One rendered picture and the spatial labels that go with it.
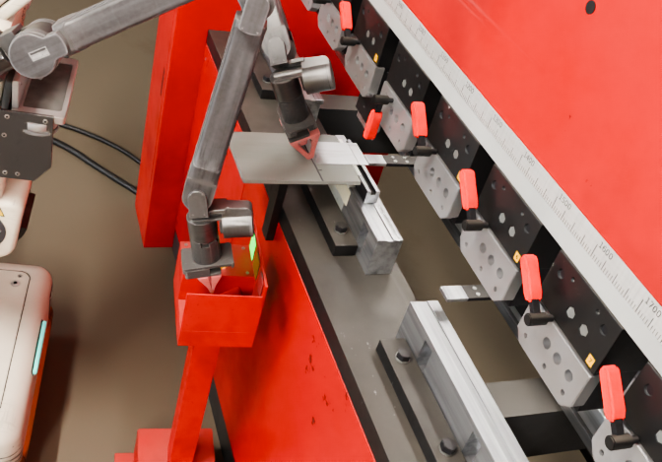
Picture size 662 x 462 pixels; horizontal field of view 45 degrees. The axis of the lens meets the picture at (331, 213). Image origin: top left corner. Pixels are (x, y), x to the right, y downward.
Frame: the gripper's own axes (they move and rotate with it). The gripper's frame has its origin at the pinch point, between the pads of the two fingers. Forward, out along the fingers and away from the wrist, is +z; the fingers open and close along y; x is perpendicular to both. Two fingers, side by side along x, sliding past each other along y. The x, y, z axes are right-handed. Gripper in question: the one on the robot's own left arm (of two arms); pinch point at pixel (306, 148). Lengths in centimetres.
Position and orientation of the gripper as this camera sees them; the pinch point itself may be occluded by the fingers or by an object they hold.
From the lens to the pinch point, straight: 175.8
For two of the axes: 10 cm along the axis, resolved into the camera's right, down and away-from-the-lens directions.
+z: 2.2, 7.0, 6.8
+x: -9.3, 3.5, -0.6
